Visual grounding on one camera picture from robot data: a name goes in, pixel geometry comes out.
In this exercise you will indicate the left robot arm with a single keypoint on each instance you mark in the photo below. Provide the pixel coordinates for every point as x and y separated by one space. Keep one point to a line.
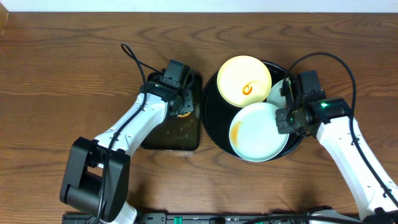
97 173

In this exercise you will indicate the light blue plate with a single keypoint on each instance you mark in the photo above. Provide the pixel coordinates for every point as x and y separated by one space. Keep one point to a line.
253 133

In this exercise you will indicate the yellow plate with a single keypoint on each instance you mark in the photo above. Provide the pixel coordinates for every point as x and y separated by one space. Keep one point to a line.
244 80

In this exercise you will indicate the green yellow sponge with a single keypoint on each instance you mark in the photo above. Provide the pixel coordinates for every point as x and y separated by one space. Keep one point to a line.
184 115

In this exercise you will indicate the round black tray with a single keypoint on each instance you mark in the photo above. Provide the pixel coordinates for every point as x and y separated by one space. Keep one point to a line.
217 114

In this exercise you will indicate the pale green plate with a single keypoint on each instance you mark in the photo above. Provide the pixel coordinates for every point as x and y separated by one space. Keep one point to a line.
275 97

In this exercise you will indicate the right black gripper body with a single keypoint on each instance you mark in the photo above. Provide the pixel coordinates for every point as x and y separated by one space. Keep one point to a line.
282 121

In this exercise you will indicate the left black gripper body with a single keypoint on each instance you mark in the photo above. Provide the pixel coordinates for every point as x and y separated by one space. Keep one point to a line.
188 101

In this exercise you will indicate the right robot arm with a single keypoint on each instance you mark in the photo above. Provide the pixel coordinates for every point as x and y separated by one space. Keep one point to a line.
330 121

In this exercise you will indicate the black rectangular water tray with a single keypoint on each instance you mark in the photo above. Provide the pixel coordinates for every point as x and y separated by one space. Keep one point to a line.
175 133

